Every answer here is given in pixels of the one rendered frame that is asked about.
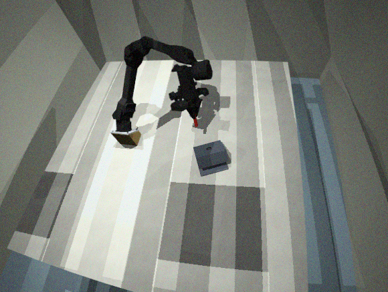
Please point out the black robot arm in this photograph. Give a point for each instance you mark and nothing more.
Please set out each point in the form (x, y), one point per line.
(133, 56)

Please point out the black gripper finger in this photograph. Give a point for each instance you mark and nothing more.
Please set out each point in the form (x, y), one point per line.
(197, 105)
(191, 110)

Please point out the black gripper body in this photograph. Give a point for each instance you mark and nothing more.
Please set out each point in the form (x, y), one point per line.
(189, 93)

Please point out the blue-grey square panel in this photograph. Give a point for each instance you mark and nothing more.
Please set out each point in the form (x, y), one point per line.
(211, 158)

